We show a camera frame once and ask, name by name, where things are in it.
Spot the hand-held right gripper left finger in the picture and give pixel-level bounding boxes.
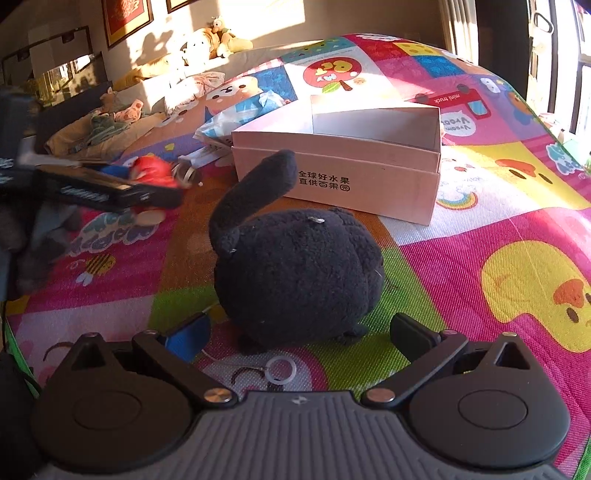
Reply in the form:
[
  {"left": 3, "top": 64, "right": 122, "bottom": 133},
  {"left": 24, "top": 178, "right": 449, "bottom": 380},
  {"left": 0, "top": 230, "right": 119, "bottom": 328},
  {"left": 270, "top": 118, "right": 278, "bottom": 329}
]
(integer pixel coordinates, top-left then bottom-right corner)
[{"left": 65, "top": 313, "right": 238, "bottom": 408}]

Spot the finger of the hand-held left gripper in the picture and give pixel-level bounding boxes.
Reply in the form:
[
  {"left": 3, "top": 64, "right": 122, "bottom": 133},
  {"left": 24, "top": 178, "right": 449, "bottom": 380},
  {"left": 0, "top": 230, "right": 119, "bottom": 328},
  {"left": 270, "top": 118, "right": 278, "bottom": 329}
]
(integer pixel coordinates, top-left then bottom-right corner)
[{"left": 113, "top": 179, "right": 184, "bottom": 212}]

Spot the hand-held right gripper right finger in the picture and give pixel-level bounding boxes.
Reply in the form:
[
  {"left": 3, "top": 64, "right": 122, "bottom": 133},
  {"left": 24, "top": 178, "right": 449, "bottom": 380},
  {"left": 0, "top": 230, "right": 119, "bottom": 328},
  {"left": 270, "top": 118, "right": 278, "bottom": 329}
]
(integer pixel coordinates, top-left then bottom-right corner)
[{"left": 361, "top": 313, "right": 534, "bottom": 408}]

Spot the red plush toy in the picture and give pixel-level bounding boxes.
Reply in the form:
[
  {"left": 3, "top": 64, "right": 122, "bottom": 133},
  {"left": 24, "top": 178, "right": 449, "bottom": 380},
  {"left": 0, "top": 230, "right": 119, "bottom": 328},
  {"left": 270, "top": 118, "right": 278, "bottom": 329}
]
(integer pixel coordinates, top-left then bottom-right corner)
[{"left": 99, "top": 156, "right": 185, "bottom": 191}]

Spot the black plush toy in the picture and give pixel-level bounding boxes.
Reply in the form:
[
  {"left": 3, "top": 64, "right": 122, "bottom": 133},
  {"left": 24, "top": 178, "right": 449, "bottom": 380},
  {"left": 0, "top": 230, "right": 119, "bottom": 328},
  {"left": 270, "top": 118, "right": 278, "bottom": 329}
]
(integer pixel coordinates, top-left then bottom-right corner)
[{"left": 208, "top": 148, "right": 386, "bottom": 356}]

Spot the pink cardboard box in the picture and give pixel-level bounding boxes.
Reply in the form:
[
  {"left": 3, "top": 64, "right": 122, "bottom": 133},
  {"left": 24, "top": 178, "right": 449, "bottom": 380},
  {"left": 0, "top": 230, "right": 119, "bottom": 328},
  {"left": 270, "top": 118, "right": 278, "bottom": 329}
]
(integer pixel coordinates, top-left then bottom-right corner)
[{"left": 231, "top": 95, "right": 445, "bottom": 227}]

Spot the colourful printed play mat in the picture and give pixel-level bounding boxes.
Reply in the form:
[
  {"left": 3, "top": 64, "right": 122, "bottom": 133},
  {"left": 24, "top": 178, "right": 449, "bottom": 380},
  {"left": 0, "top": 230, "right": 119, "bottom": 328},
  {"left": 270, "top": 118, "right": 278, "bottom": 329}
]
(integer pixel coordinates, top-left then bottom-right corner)
[{"left": 0, "top": 32, "right": 591, "bottom": 480}]

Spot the green cloth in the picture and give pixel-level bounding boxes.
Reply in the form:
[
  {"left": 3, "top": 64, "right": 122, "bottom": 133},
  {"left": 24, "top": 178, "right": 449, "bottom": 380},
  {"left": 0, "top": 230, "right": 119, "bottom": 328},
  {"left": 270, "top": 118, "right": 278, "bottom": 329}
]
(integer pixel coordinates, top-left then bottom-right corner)
[{"left": 88, "top": 112, "right": 125, "bottom": 141}]

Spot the dark cabinet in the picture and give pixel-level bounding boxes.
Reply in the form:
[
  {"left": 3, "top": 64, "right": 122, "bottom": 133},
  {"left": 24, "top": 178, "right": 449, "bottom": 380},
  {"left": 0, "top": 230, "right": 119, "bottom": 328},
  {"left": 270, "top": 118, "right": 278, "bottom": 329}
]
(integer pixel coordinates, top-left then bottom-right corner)
[{"left": 0, "top": 25, "right": 114, "bottom": 121}]

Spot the pink plush toy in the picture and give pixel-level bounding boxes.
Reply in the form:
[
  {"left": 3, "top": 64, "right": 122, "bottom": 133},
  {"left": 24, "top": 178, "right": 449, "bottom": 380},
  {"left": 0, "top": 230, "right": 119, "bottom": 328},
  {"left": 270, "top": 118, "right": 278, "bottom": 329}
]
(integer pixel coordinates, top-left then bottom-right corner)
[{"left": 99, "top": 87, "right": 145, "bottom": 123}]

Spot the blue white plastic packet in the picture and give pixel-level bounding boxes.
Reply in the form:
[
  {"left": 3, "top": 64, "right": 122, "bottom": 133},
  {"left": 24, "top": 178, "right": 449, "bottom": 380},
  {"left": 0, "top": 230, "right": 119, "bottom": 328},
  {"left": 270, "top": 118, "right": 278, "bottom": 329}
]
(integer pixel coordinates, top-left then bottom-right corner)
[{"left": 193, "top": 107, "right": 289, "bottom": 155}]

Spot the white plush toy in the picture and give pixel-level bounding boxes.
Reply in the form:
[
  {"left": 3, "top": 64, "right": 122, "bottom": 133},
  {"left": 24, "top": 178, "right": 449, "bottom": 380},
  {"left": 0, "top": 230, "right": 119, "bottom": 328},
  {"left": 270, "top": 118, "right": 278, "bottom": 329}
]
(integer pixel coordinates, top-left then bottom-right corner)
[{"left": 181, "top": 33, "right": 214, "bottom": 62}]

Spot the red framed picture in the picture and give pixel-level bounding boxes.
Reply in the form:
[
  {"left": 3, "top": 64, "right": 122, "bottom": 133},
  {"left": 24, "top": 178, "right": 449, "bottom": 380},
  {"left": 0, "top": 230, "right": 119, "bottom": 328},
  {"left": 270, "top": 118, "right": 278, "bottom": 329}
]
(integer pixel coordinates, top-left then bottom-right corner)
[{"left": 102, "top": 0, "right": 154, "bottom": 49}]

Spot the dark framed picture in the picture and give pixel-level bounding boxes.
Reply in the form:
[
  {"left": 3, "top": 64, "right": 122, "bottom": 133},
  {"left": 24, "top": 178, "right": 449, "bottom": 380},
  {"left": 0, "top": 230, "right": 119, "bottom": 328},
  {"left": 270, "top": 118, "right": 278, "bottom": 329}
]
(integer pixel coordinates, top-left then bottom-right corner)
[{"left": 165, "top": 0, "right": 206, "bottom": 14}]

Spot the beige curtain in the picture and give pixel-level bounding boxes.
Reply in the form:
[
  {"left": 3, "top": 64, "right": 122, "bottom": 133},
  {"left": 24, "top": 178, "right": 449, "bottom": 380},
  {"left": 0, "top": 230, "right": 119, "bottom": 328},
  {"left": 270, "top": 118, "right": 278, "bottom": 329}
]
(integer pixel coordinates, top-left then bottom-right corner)
[{"left": 438, "top": 0, "right": 482, "bottom": 63}]

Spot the window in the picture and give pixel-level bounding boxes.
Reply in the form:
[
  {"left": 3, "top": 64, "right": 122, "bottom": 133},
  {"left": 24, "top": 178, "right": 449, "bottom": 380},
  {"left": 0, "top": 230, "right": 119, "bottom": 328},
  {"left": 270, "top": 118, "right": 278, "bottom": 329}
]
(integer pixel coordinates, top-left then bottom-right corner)
[{"left": 526, "top": 0, "right": 591, "bottom": 137}]

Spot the white ring keychain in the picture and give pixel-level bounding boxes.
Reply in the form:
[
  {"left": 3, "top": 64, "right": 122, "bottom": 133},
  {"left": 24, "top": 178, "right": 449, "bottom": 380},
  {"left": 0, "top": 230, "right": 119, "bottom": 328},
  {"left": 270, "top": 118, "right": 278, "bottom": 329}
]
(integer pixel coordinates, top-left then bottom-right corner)
[{"left": 230, "top": 355, "right": 299, "bottom": 389}]

